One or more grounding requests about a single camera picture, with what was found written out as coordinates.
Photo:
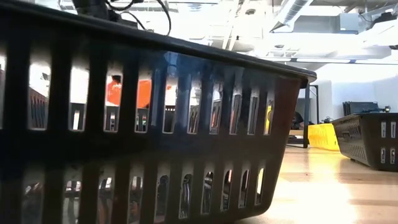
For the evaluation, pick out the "black background equipment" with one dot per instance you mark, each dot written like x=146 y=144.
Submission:
x=357 y=107

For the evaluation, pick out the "orange plastic basket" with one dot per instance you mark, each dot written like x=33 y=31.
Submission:
x=144 y=93
x=214 y=119

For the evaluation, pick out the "yellow plastic basket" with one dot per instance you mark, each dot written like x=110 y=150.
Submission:
x=325 y=137

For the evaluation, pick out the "black plastic basket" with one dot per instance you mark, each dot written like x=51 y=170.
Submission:
x=155 y=146
x=370 y=140

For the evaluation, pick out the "black ceiling fixture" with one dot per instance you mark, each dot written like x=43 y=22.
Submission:
x=394 y=47

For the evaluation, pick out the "silver tapered ventilation duct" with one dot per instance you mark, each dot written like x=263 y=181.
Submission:
x=292 y=12

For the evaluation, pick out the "black background robot arm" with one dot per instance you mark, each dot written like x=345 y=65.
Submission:
x=328 y=119

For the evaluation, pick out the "black metal wooden shelf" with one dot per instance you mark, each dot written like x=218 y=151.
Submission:
x=306 y=118

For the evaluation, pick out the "person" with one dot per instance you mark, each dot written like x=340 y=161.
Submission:
x=298 y=119

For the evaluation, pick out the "long ceiling light strip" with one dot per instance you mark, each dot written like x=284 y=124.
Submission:
x=323 y=60

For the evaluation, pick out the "round ceiling sensor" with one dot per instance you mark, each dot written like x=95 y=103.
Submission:
x=250 y=12

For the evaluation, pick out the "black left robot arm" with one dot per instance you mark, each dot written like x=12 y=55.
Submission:
x=90 y=7

